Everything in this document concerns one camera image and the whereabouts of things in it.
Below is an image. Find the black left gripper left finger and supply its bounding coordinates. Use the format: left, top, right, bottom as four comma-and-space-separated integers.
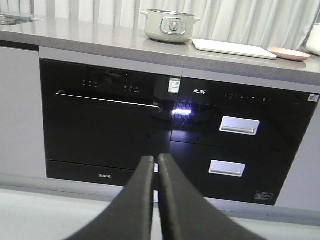
68, 156, 155, 240

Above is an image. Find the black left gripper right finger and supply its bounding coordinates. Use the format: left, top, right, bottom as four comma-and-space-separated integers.
158, 153, 261, 240

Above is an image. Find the cream bear print tray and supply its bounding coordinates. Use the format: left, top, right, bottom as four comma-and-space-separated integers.
192, 39, 277, 60

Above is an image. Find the pink round plate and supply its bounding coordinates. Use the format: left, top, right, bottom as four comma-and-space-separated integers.
267, 47, 311, 62

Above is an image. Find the black drawer disinfection cabinet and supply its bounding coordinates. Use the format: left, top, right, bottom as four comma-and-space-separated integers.
169, 77, 319, 205

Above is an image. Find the black built-in dishwasher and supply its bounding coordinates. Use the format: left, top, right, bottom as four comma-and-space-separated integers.
40, 59, 177, 186

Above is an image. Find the grey left cabinet panel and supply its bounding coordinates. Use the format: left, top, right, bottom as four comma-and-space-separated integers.
0, 47, 46, 178

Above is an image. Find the grey stone countertop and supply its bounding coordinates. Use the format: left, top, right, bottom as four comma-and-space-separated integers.
0, 16, 320, 86

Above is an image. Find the cream electric cooking pot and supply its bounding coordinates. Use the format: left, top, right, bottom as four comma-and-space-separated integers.
140, 9, 201, 44

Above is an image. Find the white blender appliance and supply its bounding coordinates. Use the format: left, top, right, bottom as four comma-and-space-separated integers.
305, 23, 320, 56

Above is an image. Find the grey pleated curtain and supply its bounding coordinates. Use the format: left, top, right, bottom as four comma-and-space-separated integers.
0, 0, 320, 50

